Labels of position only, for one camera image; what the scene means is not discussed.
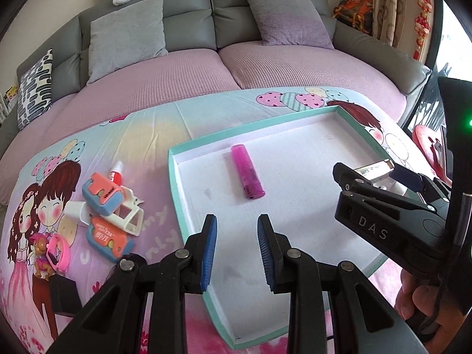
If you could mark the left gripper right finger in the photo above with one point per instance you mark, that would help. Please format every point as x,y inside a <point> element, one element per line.
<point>331,304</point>

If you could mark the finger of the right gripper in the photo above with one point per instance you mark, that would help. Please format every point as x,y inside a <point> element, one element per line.
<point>420,183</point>
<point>351,182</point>

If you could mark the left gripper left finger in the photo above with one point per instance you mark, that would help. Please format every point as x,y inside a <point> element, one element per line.
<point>138,294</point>

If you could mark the pink wristband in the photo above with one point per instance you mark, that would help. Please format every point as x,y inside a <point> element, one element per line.
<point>58,253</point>

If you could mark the orange blue toy knife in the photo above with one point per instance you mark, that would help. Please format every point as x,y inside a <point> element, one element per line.
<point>101,194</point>
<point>108,240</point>

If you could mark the pink puppy toy figure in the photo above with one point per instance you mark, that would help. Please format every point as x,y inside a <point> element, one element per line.
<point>43,269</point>

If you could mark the pink lighter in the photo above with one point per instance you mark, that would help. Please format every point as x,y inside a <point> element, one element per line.
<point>251,184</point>

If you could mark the white hair claw clip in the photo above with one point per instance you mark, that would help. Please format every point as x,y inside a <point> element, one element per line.
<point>129,215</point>

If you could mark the white charger adapter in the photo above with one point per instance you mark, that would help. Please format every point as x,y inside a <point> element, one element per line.
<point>79,212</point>

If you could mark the red glue bottle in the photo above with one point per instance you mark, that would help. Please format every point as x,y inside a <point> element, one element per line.
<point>115,174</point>

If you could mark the gold black patterned lighter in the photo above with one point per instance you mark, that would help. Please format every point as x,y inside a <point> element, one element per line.
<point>377,171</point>

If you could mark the right hand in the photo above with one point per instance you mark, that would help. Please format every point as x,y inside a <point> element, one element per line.
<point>413,295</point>

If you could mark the teal white tray box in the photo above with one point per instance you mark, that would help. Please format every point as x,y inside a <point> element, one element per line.
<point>293,156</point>

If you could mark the cartoon couple table cloth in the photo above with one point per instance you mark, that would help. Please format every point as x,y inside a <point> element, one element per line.
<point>142,140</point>

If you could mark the red hanging ornament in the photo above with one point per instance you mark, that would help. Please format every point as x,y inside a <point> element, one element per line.
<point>422,27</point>

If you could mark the orange decorative item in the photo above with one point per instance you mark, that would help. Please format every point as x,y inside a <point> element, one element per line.
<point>357,14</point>

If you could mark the purple grey cushion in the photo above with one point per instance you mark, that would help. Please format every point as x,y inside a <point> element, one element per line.
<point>290,22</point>

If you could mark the grey sofa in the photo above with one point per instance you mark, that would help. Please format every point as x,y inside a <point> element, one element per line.
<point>189,25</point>

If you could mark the pink sofa seat cover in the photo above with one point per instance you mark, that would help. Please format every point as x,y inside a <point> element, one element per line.
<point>191,73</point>

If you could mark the books beside sofa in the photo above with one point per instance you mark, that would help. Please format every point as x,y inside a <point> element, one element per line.
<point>8,101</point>

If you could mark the patterned black white cushion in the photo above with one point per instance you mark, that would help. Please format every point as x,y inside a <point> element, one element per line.
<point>35,91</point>

